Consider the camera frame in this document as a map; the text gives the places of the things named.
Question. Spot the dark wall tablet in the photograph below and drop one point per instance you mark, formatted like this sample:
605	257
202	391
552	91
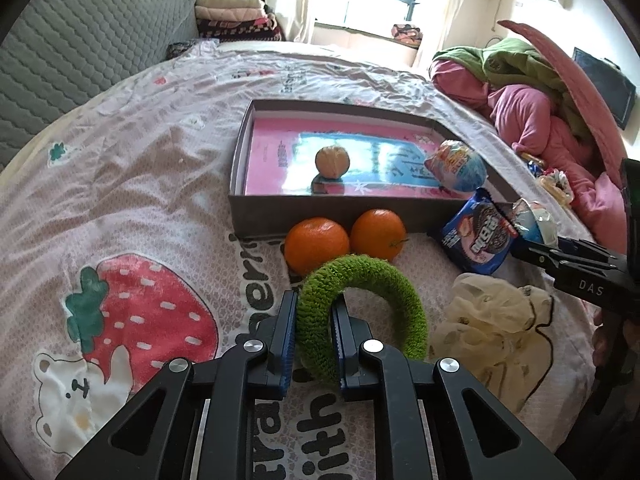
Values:
615	88

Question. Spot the cream sheer hair scrunchie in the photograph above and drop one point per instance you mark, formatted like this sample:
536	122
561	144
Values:
496	331

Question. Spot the grey quilted headboard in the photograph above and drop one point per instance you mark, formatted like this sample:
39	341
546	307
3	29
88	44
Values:
59	54

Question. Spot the green blanket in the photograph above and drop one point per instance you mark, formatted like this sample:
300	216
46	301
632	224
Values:
515	61

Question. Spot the blue oreo cookie packet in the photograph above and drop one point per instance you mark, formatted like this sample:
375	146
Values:
479	237

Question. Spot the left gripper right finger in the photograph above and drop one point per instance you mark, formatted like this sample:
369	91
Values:
432	420

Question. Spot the dark shallow cardboard box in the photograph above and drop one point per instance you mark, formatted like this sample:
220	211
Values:
265	216

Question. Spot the pink floral bag on sill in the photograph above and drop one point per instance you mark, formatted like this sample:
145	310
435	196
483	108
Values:
407	34

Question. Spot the snack packets pile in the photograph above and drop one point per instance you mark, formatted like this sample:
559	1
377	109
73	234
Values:
554	181

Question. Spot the tan walnut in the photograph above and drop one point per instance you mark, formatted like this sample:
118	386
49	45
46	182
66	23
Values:
332	162

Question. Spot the white blue surprise egg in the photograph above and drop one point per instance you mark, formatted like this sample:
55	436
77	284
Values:
534	222

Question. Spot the orange tangerine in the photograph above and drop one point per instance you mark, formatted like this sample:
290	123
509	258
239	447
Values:
378	233
314	242

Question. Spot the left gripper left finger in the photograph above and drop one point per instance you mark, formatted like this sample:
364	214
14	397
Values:
196	420

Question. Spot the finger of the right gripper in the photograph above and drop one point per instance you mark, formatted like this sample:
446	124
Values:
541	255

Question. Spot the blue surprise egg toy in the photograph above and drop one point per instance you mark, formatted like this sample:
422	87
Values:
457	167

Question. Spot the pink strawberry print bedsheet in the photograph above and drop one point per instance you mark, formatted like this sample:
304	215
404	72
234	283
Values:
117	250

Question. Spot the pink bundled duvet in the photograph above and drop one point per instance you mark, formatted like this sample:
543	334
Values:
525	119

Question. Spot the stack of folded blankets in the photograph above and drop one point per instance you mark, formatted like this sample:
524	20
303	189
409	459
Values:
237	20

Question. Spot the green knitted hair scrunchie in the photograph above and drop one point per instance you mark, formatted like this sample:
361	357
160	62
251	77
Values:
375	291

